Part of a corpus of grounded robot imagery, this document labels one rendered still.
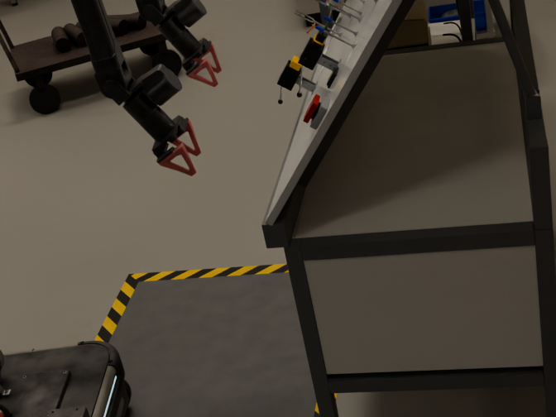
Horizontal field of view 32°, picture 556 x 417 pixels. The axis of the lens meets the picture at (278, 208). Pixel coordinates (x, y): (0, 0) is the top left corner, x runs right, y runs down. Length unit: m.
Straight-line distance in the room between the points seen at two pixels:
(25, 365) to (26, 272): 1.05
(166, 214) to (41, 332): 0.85
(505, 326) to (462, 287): 0.15
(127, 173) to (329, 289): 2.54
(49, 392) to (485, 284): 1.34
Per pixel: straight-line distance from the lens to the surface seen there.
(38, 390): 2.97
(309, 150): 2.09
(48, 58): 5.71
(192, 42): 2.55
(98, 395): 2.90
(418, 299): 2.28
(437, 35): 3.71
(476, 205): 2.28
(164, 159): 2.07
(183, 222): 4.12
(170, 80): 2.06
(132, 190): 4.51
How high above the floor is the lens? 1.95
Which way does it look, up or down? 29 degrees down
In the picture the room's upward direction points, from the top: 12 degrees counter-clockwise
